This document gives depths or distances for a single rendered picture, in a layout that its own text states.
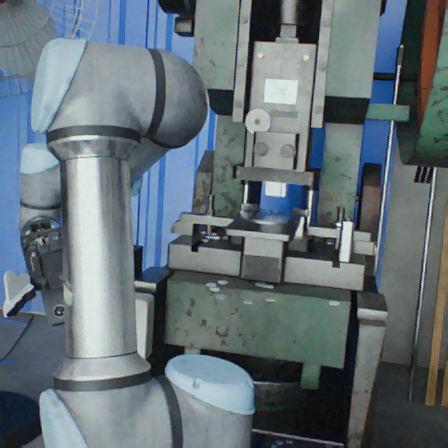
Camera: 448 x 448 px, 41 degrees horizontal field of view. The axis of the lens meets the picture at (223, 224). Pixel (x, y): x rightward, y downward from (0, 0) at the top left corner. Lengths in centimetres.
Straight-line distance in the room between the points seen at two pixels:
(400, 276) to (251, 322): 147
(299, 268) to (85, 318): 72
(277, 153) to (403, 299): 149
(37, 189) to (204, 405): 54
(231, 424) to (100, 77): 45
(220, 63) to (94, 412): 87
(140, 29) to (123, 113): 203
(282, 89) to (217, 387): 81
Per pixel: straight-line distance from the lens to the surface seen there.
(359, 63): 135
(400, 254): 269
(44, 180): 113
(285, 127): 139
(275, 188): 146
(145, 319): 124
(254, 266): 134
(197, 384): 77
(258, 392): 145
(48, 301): 106
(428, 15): 180
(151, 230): 273
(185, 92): 78
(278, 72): 140
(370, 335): 124
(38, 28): 181
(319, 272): 136
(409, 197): 265
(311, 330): 130
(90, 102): 74
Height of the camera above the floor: 99
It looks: 10 degrees down
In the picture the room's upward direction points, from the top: 4 degrees clockwise
